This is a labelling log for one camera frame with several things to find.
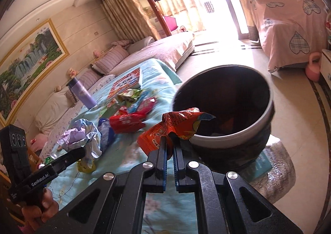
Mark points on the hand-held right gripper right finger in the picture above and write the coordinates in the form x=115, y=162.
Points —
x=177, y=168

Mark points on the framed landscape painting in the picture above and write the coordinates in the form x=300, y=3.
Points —
x=25, y=68

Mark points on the red patterned book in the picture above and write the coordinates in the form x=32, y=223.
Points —
x=126, y=81

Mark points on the large striped pillow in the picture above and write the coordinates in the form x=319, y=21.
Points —
x=111, y=59

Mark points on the hanging plaid cloth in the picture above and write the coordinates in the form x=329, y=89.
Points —
x=210, y=7

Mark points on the wooden glass partition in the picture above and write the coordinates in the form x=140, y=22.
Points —
x=155, y=14

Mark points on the pink heart print sheet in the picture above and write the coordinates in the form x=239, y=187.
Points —
x=284, y=24

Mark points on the small green foil candy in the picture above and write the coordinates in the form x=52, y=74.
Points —
x=47, y=160

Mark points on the teal floral blanket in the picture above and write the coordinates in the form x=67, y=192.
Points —
x=124, y=154

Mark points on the magenta box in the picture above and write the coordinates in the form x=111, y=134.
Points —
x=170, y=24

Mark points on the beige patterned curtain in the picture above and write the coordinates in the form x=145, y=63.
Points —
x=124, y=11

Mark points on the orange snack wrapper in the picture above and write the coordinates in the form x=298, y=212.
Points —
x=155, y=137

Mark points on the pink covered sofa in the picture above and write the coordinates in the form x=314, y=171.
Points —
x=160, y=53

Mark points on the white cabinet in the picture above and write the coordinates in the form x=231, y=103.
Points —
x=326, y=68

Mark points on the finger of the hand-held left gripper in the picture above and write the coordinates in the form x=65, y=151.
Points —
x=69, y=157

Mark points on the green yellow snack wrapper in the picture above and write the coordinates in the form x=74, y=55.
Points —
x=129, y=94

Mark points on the white purple paper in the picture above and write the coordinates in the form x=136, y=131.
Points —
x=80, y=133

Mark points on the white teddy bear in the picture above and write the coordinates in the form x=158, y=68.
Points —
x=72, y=72

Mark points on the person's left hand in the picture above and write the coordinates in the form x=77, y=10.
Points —
x=44, y=207

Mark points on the white pillow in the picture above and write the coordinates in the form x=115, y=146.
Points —
x=54, y=112

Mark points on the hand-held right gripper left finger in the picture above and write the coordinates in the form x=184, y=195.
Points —
x=163, y=163

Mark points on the red snack packet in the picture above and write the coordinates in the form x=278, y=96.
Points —
x=126, y=121

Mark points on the pink plush toy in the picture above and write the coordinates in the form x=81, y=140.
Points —
x=97, y=53

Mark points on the pink doll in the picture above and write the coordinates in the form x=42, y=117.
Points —
x=182, y=28

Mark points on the dark trash bin white rim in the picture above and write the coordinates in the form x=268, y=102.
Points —
x=232, y=120

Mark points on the pink kettlebell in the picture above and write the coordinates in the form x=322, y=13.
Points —
x=313, y=71

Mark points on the small beige plush toy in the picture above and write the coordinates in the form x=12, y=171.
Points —
x=57, y=88

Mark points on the small striped pillow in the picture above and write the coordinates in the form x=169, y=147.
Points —
x=121, y=44

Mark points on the red white candy wrapper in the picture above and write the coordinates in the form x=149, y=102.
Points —
x=144, y=103

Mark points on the purple water bottle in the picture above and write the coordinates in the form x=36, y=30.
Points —
x=82, y=94

